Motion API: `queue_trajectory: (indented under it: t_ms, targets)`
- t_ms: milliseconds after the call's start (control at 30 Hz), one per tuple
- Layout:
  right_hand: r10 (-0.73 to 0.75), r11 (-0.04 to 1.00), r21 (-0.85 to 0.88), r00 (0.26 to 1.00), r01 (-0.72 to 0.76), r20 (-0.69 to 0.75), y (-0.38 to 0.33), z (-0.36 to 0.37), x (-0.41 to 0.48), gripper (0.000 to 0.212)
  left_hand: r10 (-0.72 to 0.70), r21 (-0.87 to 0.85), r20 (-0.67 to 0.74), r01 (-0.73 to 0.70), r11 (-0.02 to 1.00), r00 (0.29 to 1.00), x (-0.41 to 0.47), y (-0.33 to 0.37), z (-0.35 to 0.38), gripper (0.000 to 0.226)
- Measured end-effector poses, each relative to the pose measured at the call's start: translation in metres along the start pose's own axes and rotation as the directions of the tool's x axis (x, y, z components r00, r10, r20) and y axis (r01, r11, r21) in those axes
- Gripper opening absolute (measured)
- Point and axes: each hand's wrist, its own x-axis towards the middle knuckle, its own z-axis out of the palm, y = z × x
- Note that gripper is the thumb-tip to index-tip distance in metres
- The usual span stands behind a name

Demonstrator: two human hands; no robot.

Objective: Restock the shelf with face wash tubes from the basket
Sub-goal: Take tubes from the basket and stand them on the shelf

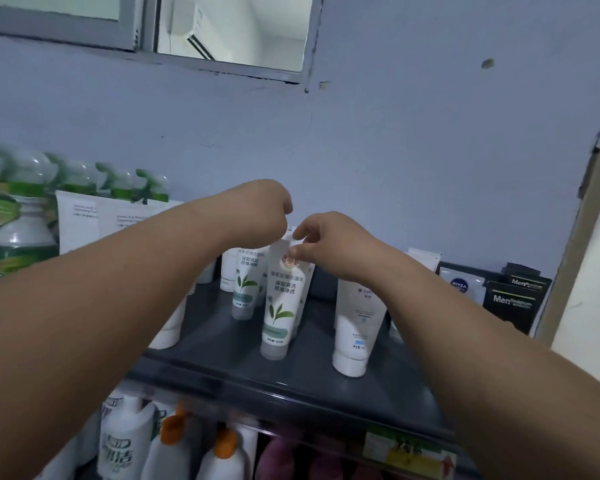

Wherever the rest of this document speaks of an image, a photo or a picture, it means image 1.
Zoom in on person's left hand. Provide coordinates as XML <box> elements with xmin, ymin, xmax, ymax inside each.
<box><xmin>219</xmin><ymin>180</ymin><xmax>293</xmax><ymax>248</ymax></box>

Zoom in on person's right hand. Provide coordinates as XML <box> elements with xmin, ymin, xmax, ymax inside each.
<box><xmin>291</xmin><ymin>211</ymin><xmax>396</xmax><ymax>285</ymax></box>

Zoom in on row of green-leaf tubes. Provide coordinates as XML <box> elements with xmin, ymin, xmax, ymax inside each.
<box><xmin>219</xmin><ymin>227</ymin><xmax>311</xmax><ymax>341</ymax></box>

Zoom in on Nivea Men tube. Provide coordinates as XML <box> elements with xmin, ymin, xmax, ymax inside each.
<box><xmin>437</xmin><ymin>267</ymin><xmax>487</xmax><ymax>305</ymax></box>

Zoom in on dark grey shelf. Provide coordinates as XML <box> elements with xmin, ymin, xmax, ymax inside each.
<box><xmin>75</xmin><ymin>262</ymin><xmax>553</xmax><ymax>480</ymax></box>

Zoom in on person's right forearm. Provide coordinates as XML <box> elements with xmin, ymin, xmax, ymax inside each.
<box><xmin>369</xmin><ymin>247</ymin><xmax>600</xmax><ymax>480</ymax></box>

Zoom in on person's left forearm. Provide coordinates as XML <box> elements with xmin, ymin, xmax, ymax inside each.
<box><xmin>0</xmin><ymin>194</ymin><xmax>241</xmax><ymax>480</ymax></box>

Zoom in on green spray cleaner twin pack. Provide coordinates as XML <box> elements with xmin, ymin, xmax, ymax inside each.
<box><xmin>0</xmin><ymin>143</ymin><xmax>60</xmax><ymax>283</ymax></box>
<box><xmin>95</xmin><ymin>162</ymin><xmax>136</xmax><ymax>201</ymax></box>
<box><xmin>135</xmin><ymin>168</ymin><xmax>170</xmax><ymax>203</ymax></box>
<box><xmin>45</xmin><ymin>152</ymin><xmax>99</xmax><ymax>195</ymax></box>

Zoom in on white air conditioner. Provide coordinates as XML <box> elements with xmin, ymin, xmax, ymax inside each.
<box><xmin>157</xmin><ymin>2</ymin><xmax>219</xmax><ymax>61</ymax></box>

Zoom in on green yellow price tag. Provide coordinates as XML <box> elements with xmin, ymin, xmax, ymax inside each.
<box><xmin>362</xmin><ymin>424</ymin><xmax>459</xmax><ymax>480</ymax></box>

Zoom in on grey framed window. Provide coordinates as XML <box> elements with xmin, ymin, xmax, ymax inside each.
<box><xmin>0</xmin><ymin>0</ymin><xmax>326</xmax><ymax>85</ymax></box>

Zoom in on white cleaner bottle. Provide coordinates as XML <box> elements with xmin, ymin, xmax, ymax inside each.
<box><xmin>97</xmin><ymin>394</ymin><xmax>156</xmax><ymax>480</ymax></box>
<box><xmin>35</xmin><ymin>409</ymin><xmax>101</xmax><ymax>480</ymax></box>

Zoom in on wooden door frame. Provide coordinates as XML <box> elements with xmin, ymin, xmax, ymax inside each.
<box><xmin>535</xmin><ymin>82</ymin><xmax>600</xmax><ymax>345</ymax></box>

